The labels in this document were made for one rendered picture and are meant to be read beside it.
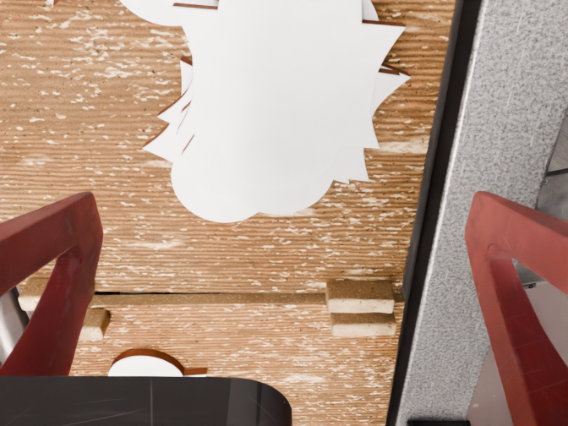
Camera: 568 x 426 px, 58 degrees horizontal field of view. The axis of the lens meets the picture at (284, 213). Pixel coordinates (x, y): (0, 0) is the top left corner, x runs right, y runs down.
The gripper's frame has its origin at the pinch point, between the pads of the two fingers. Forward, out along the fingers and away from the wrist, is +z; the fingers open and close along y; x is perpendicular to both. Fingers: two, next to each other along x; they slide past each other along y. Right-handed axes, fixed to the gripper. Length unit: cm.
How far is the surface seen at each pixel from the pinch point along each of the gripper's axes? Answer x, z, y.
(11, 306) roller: 30.3, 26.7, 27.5
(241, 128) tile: 6.5, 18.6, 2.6
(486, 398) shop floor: 174, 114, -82
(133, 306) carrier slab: 27.6, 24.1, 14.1
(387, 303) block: 24.5, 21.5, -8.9
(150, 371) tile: 35.7, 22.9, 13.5
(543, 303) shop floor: 121, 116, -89
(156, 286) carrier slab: 25.1, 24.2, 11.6
